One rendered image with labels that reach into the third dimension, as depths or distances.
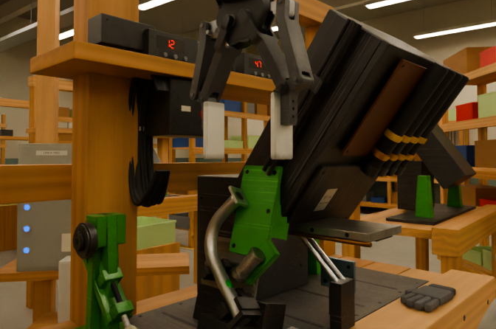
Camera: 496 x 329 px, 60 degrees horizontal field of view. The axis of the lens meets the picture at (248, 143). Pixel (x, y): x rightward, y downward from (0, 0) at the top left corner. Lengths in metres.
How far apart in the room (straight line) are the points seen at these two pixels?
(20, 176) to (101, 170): 0.18
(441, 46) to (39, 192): 9.78
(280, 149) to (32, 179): 0.80
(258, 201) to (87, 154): 0.43
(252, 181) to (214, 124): 0.51
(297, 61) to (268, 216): 0.58
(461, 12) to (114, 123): 9.74
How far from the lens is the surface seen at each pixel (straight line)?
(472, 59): 4.90
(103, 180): 1.13
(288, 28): 0.46
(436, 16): 10.64
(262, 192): 1.00
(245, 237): 1.01
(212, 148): 0.53
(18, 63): 11.67
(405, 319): 1.19
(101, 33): 1.08
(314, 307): 1.21
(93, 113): 1.12
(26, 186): 1.15
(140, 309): 1.28
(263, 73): 1.40
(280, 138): 0.45
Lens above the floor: 1.29
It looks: 2 degrees up
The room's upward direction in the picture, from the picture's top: straight up
